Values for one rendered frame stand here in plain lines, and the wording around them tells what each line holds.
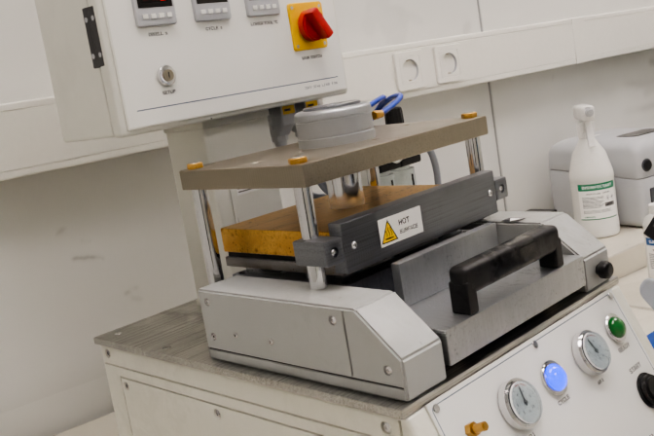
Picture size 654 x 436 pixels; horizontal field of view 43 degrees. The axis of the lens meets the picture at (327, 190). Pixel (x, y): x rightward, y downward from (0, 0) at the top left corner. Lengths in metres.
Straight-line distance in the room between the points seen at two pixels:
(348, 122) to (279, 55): 0.19
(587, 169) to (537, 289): 0.85
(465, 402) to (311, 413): 0.13
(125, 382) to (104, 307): 0.31
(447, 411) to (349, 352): 0.09
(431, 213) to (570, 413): 0.21
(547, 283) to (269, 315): 0.25
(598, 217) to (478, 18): 0.46
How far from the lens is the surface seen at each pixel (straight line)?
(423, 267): 0.74
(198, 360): 0.82
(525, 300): 0.75
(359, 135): 0.81
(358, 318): 0.64
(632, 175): 1.65
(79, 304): 1.25
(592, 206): 1.61
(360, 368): 0.66
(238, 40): 0.93
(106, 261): 1.25
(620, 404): 0.82
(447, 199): 0.80
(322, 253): 0.69
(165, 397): 0.90
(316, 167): 0.69
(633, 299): 1.41
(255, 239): 0.81
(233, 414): 0.80
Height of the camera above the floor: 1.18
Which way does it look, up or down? 8 degrees down
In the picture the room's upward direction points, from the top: 9 degrees counter-clockwise
